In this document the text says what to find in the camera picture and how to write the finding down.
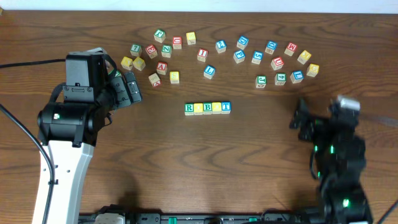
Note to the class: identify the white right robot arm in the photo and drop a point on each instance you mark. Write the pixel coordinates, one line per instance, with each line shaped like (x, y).
(337, 161)

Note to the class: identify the green V wooden block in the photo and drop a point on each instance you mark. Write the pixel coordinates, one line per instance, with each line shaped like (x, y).
(117, 74)

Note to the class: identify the blue L right block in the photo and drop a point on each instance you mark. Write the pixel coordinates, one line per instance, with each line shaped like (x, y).
(296, 76)

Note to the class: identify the blue d block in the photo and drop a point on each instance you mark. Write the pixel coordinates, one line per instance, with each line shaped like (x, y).
(242, 42)
(270, 48)

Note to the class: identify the green Z wooden block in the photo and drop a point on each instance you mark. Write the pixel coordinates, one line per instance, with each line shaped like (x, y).
(166, 51)

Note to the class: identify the green J wooden block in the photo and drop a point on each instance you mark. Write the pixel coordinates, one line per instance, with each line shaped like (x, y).
(159, 35)

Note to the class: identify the green B wooden block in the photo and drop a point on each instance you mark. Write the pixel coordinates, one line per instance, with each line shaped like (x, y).
(207, 108)

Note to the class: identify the green J lower block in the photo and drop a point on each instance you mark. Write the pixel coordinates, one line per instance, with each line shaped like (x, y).
(261, 81)

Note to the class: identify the green R wooden block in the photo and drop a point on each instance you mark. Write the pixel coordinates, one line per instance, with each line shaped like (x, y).
(189, 109)

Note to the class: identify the blue D right block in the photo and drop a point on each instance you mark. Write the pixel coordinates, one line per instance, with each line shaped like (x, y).
(270, 48)

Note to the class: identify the yellow K wooden block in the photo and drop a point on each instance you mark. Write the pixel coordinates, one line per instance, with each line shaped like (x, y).
(127, 63)

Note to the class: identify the blue T wooden block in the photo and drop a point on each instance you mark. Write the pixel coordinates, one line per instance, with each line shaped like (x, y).
(226, 107)

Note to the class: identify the red U wooden block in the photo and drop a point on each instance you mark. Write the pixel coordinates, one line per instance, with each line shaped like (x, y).
(177, 42)

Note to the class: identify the red E wooden block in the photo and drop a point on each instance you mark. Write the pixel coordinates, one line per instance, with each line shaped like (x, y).
(151, 51)

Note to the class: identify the green 7 wooden block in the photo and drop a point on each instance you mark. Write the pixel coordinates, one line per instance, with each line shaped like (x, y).
(136, 50)

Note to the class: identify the blue D left block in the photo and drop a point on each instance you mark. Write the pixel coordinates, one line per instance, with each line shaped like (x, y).
(242, 42)

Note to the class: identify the yellow K right block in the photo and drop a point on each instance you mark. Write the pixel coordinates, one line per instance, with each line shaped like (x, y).
(304, 57)

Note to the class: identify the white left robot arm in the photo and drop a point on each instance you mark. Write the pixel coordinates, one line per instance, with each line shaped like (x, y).
(73, 161)

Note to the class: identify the red U right block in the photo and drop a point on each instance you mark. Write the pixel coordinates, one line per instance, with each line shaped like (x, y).
(277, 63)

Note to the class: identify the red A upright block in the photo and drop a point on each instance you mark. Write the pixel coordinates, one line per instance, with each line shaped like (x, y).
(162, 68)

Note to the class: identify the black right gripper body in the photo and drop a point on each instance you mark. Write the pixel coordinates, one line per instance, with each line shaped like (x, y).
(314, 131)

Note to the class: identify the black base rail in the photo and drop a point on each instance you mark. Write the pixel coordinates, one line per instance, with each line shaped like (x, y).
(118, 214)

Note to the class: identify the yellow top wooden block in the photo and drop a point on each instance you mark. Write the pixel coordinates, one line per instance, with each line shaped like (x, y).
(191, 38)

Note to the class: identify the blue 5 wooden block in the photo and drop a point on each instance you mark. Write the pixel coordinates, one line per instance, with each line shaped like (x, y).
(257, 57)

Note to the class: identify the yellow G wooden block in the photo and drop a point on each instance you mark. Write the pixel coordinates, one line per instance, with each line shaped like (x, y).
(313, 70)

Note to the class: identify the green 4 wooden block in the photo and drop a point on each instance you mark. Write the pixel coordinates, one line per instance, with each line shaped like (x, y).
(280, 79)

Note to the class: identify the red M wooden block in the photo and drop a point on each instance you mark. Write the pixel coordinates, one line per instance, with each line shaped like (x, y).
(290, 49)

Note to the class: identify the blue 2 wooden block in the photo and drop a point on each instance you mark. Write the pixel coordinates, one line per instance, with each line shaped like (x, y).
(220, 46)

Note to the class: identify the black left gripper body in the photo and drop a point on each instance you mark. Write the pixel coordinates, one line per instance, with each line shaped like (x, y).
(125, 90)

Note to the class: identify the blue P wooden block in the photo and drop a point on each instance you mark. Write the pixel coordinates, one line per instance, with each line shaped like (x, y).
(239, 56)

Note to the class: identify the red I wooden block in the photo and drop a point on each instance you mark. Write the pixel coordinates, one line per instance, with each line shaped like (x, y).
(202, 55)

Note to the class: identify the yellow S wooden block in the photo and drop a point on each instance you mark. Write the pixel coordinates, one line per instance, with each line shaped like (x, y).
(174, 77)

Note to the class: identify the yellow C wooden block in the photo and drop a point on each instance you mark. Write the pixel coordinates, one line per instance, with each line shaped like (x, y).
(139, 63)

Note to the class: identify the yellow O block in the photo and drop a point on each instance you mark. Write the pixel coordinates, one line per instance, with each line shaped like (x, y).
(198, 108)
(216, 107)

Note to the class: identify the tilted red A block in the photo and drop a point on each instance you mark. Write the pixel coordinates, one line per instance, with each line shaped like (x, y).
(154, 80)

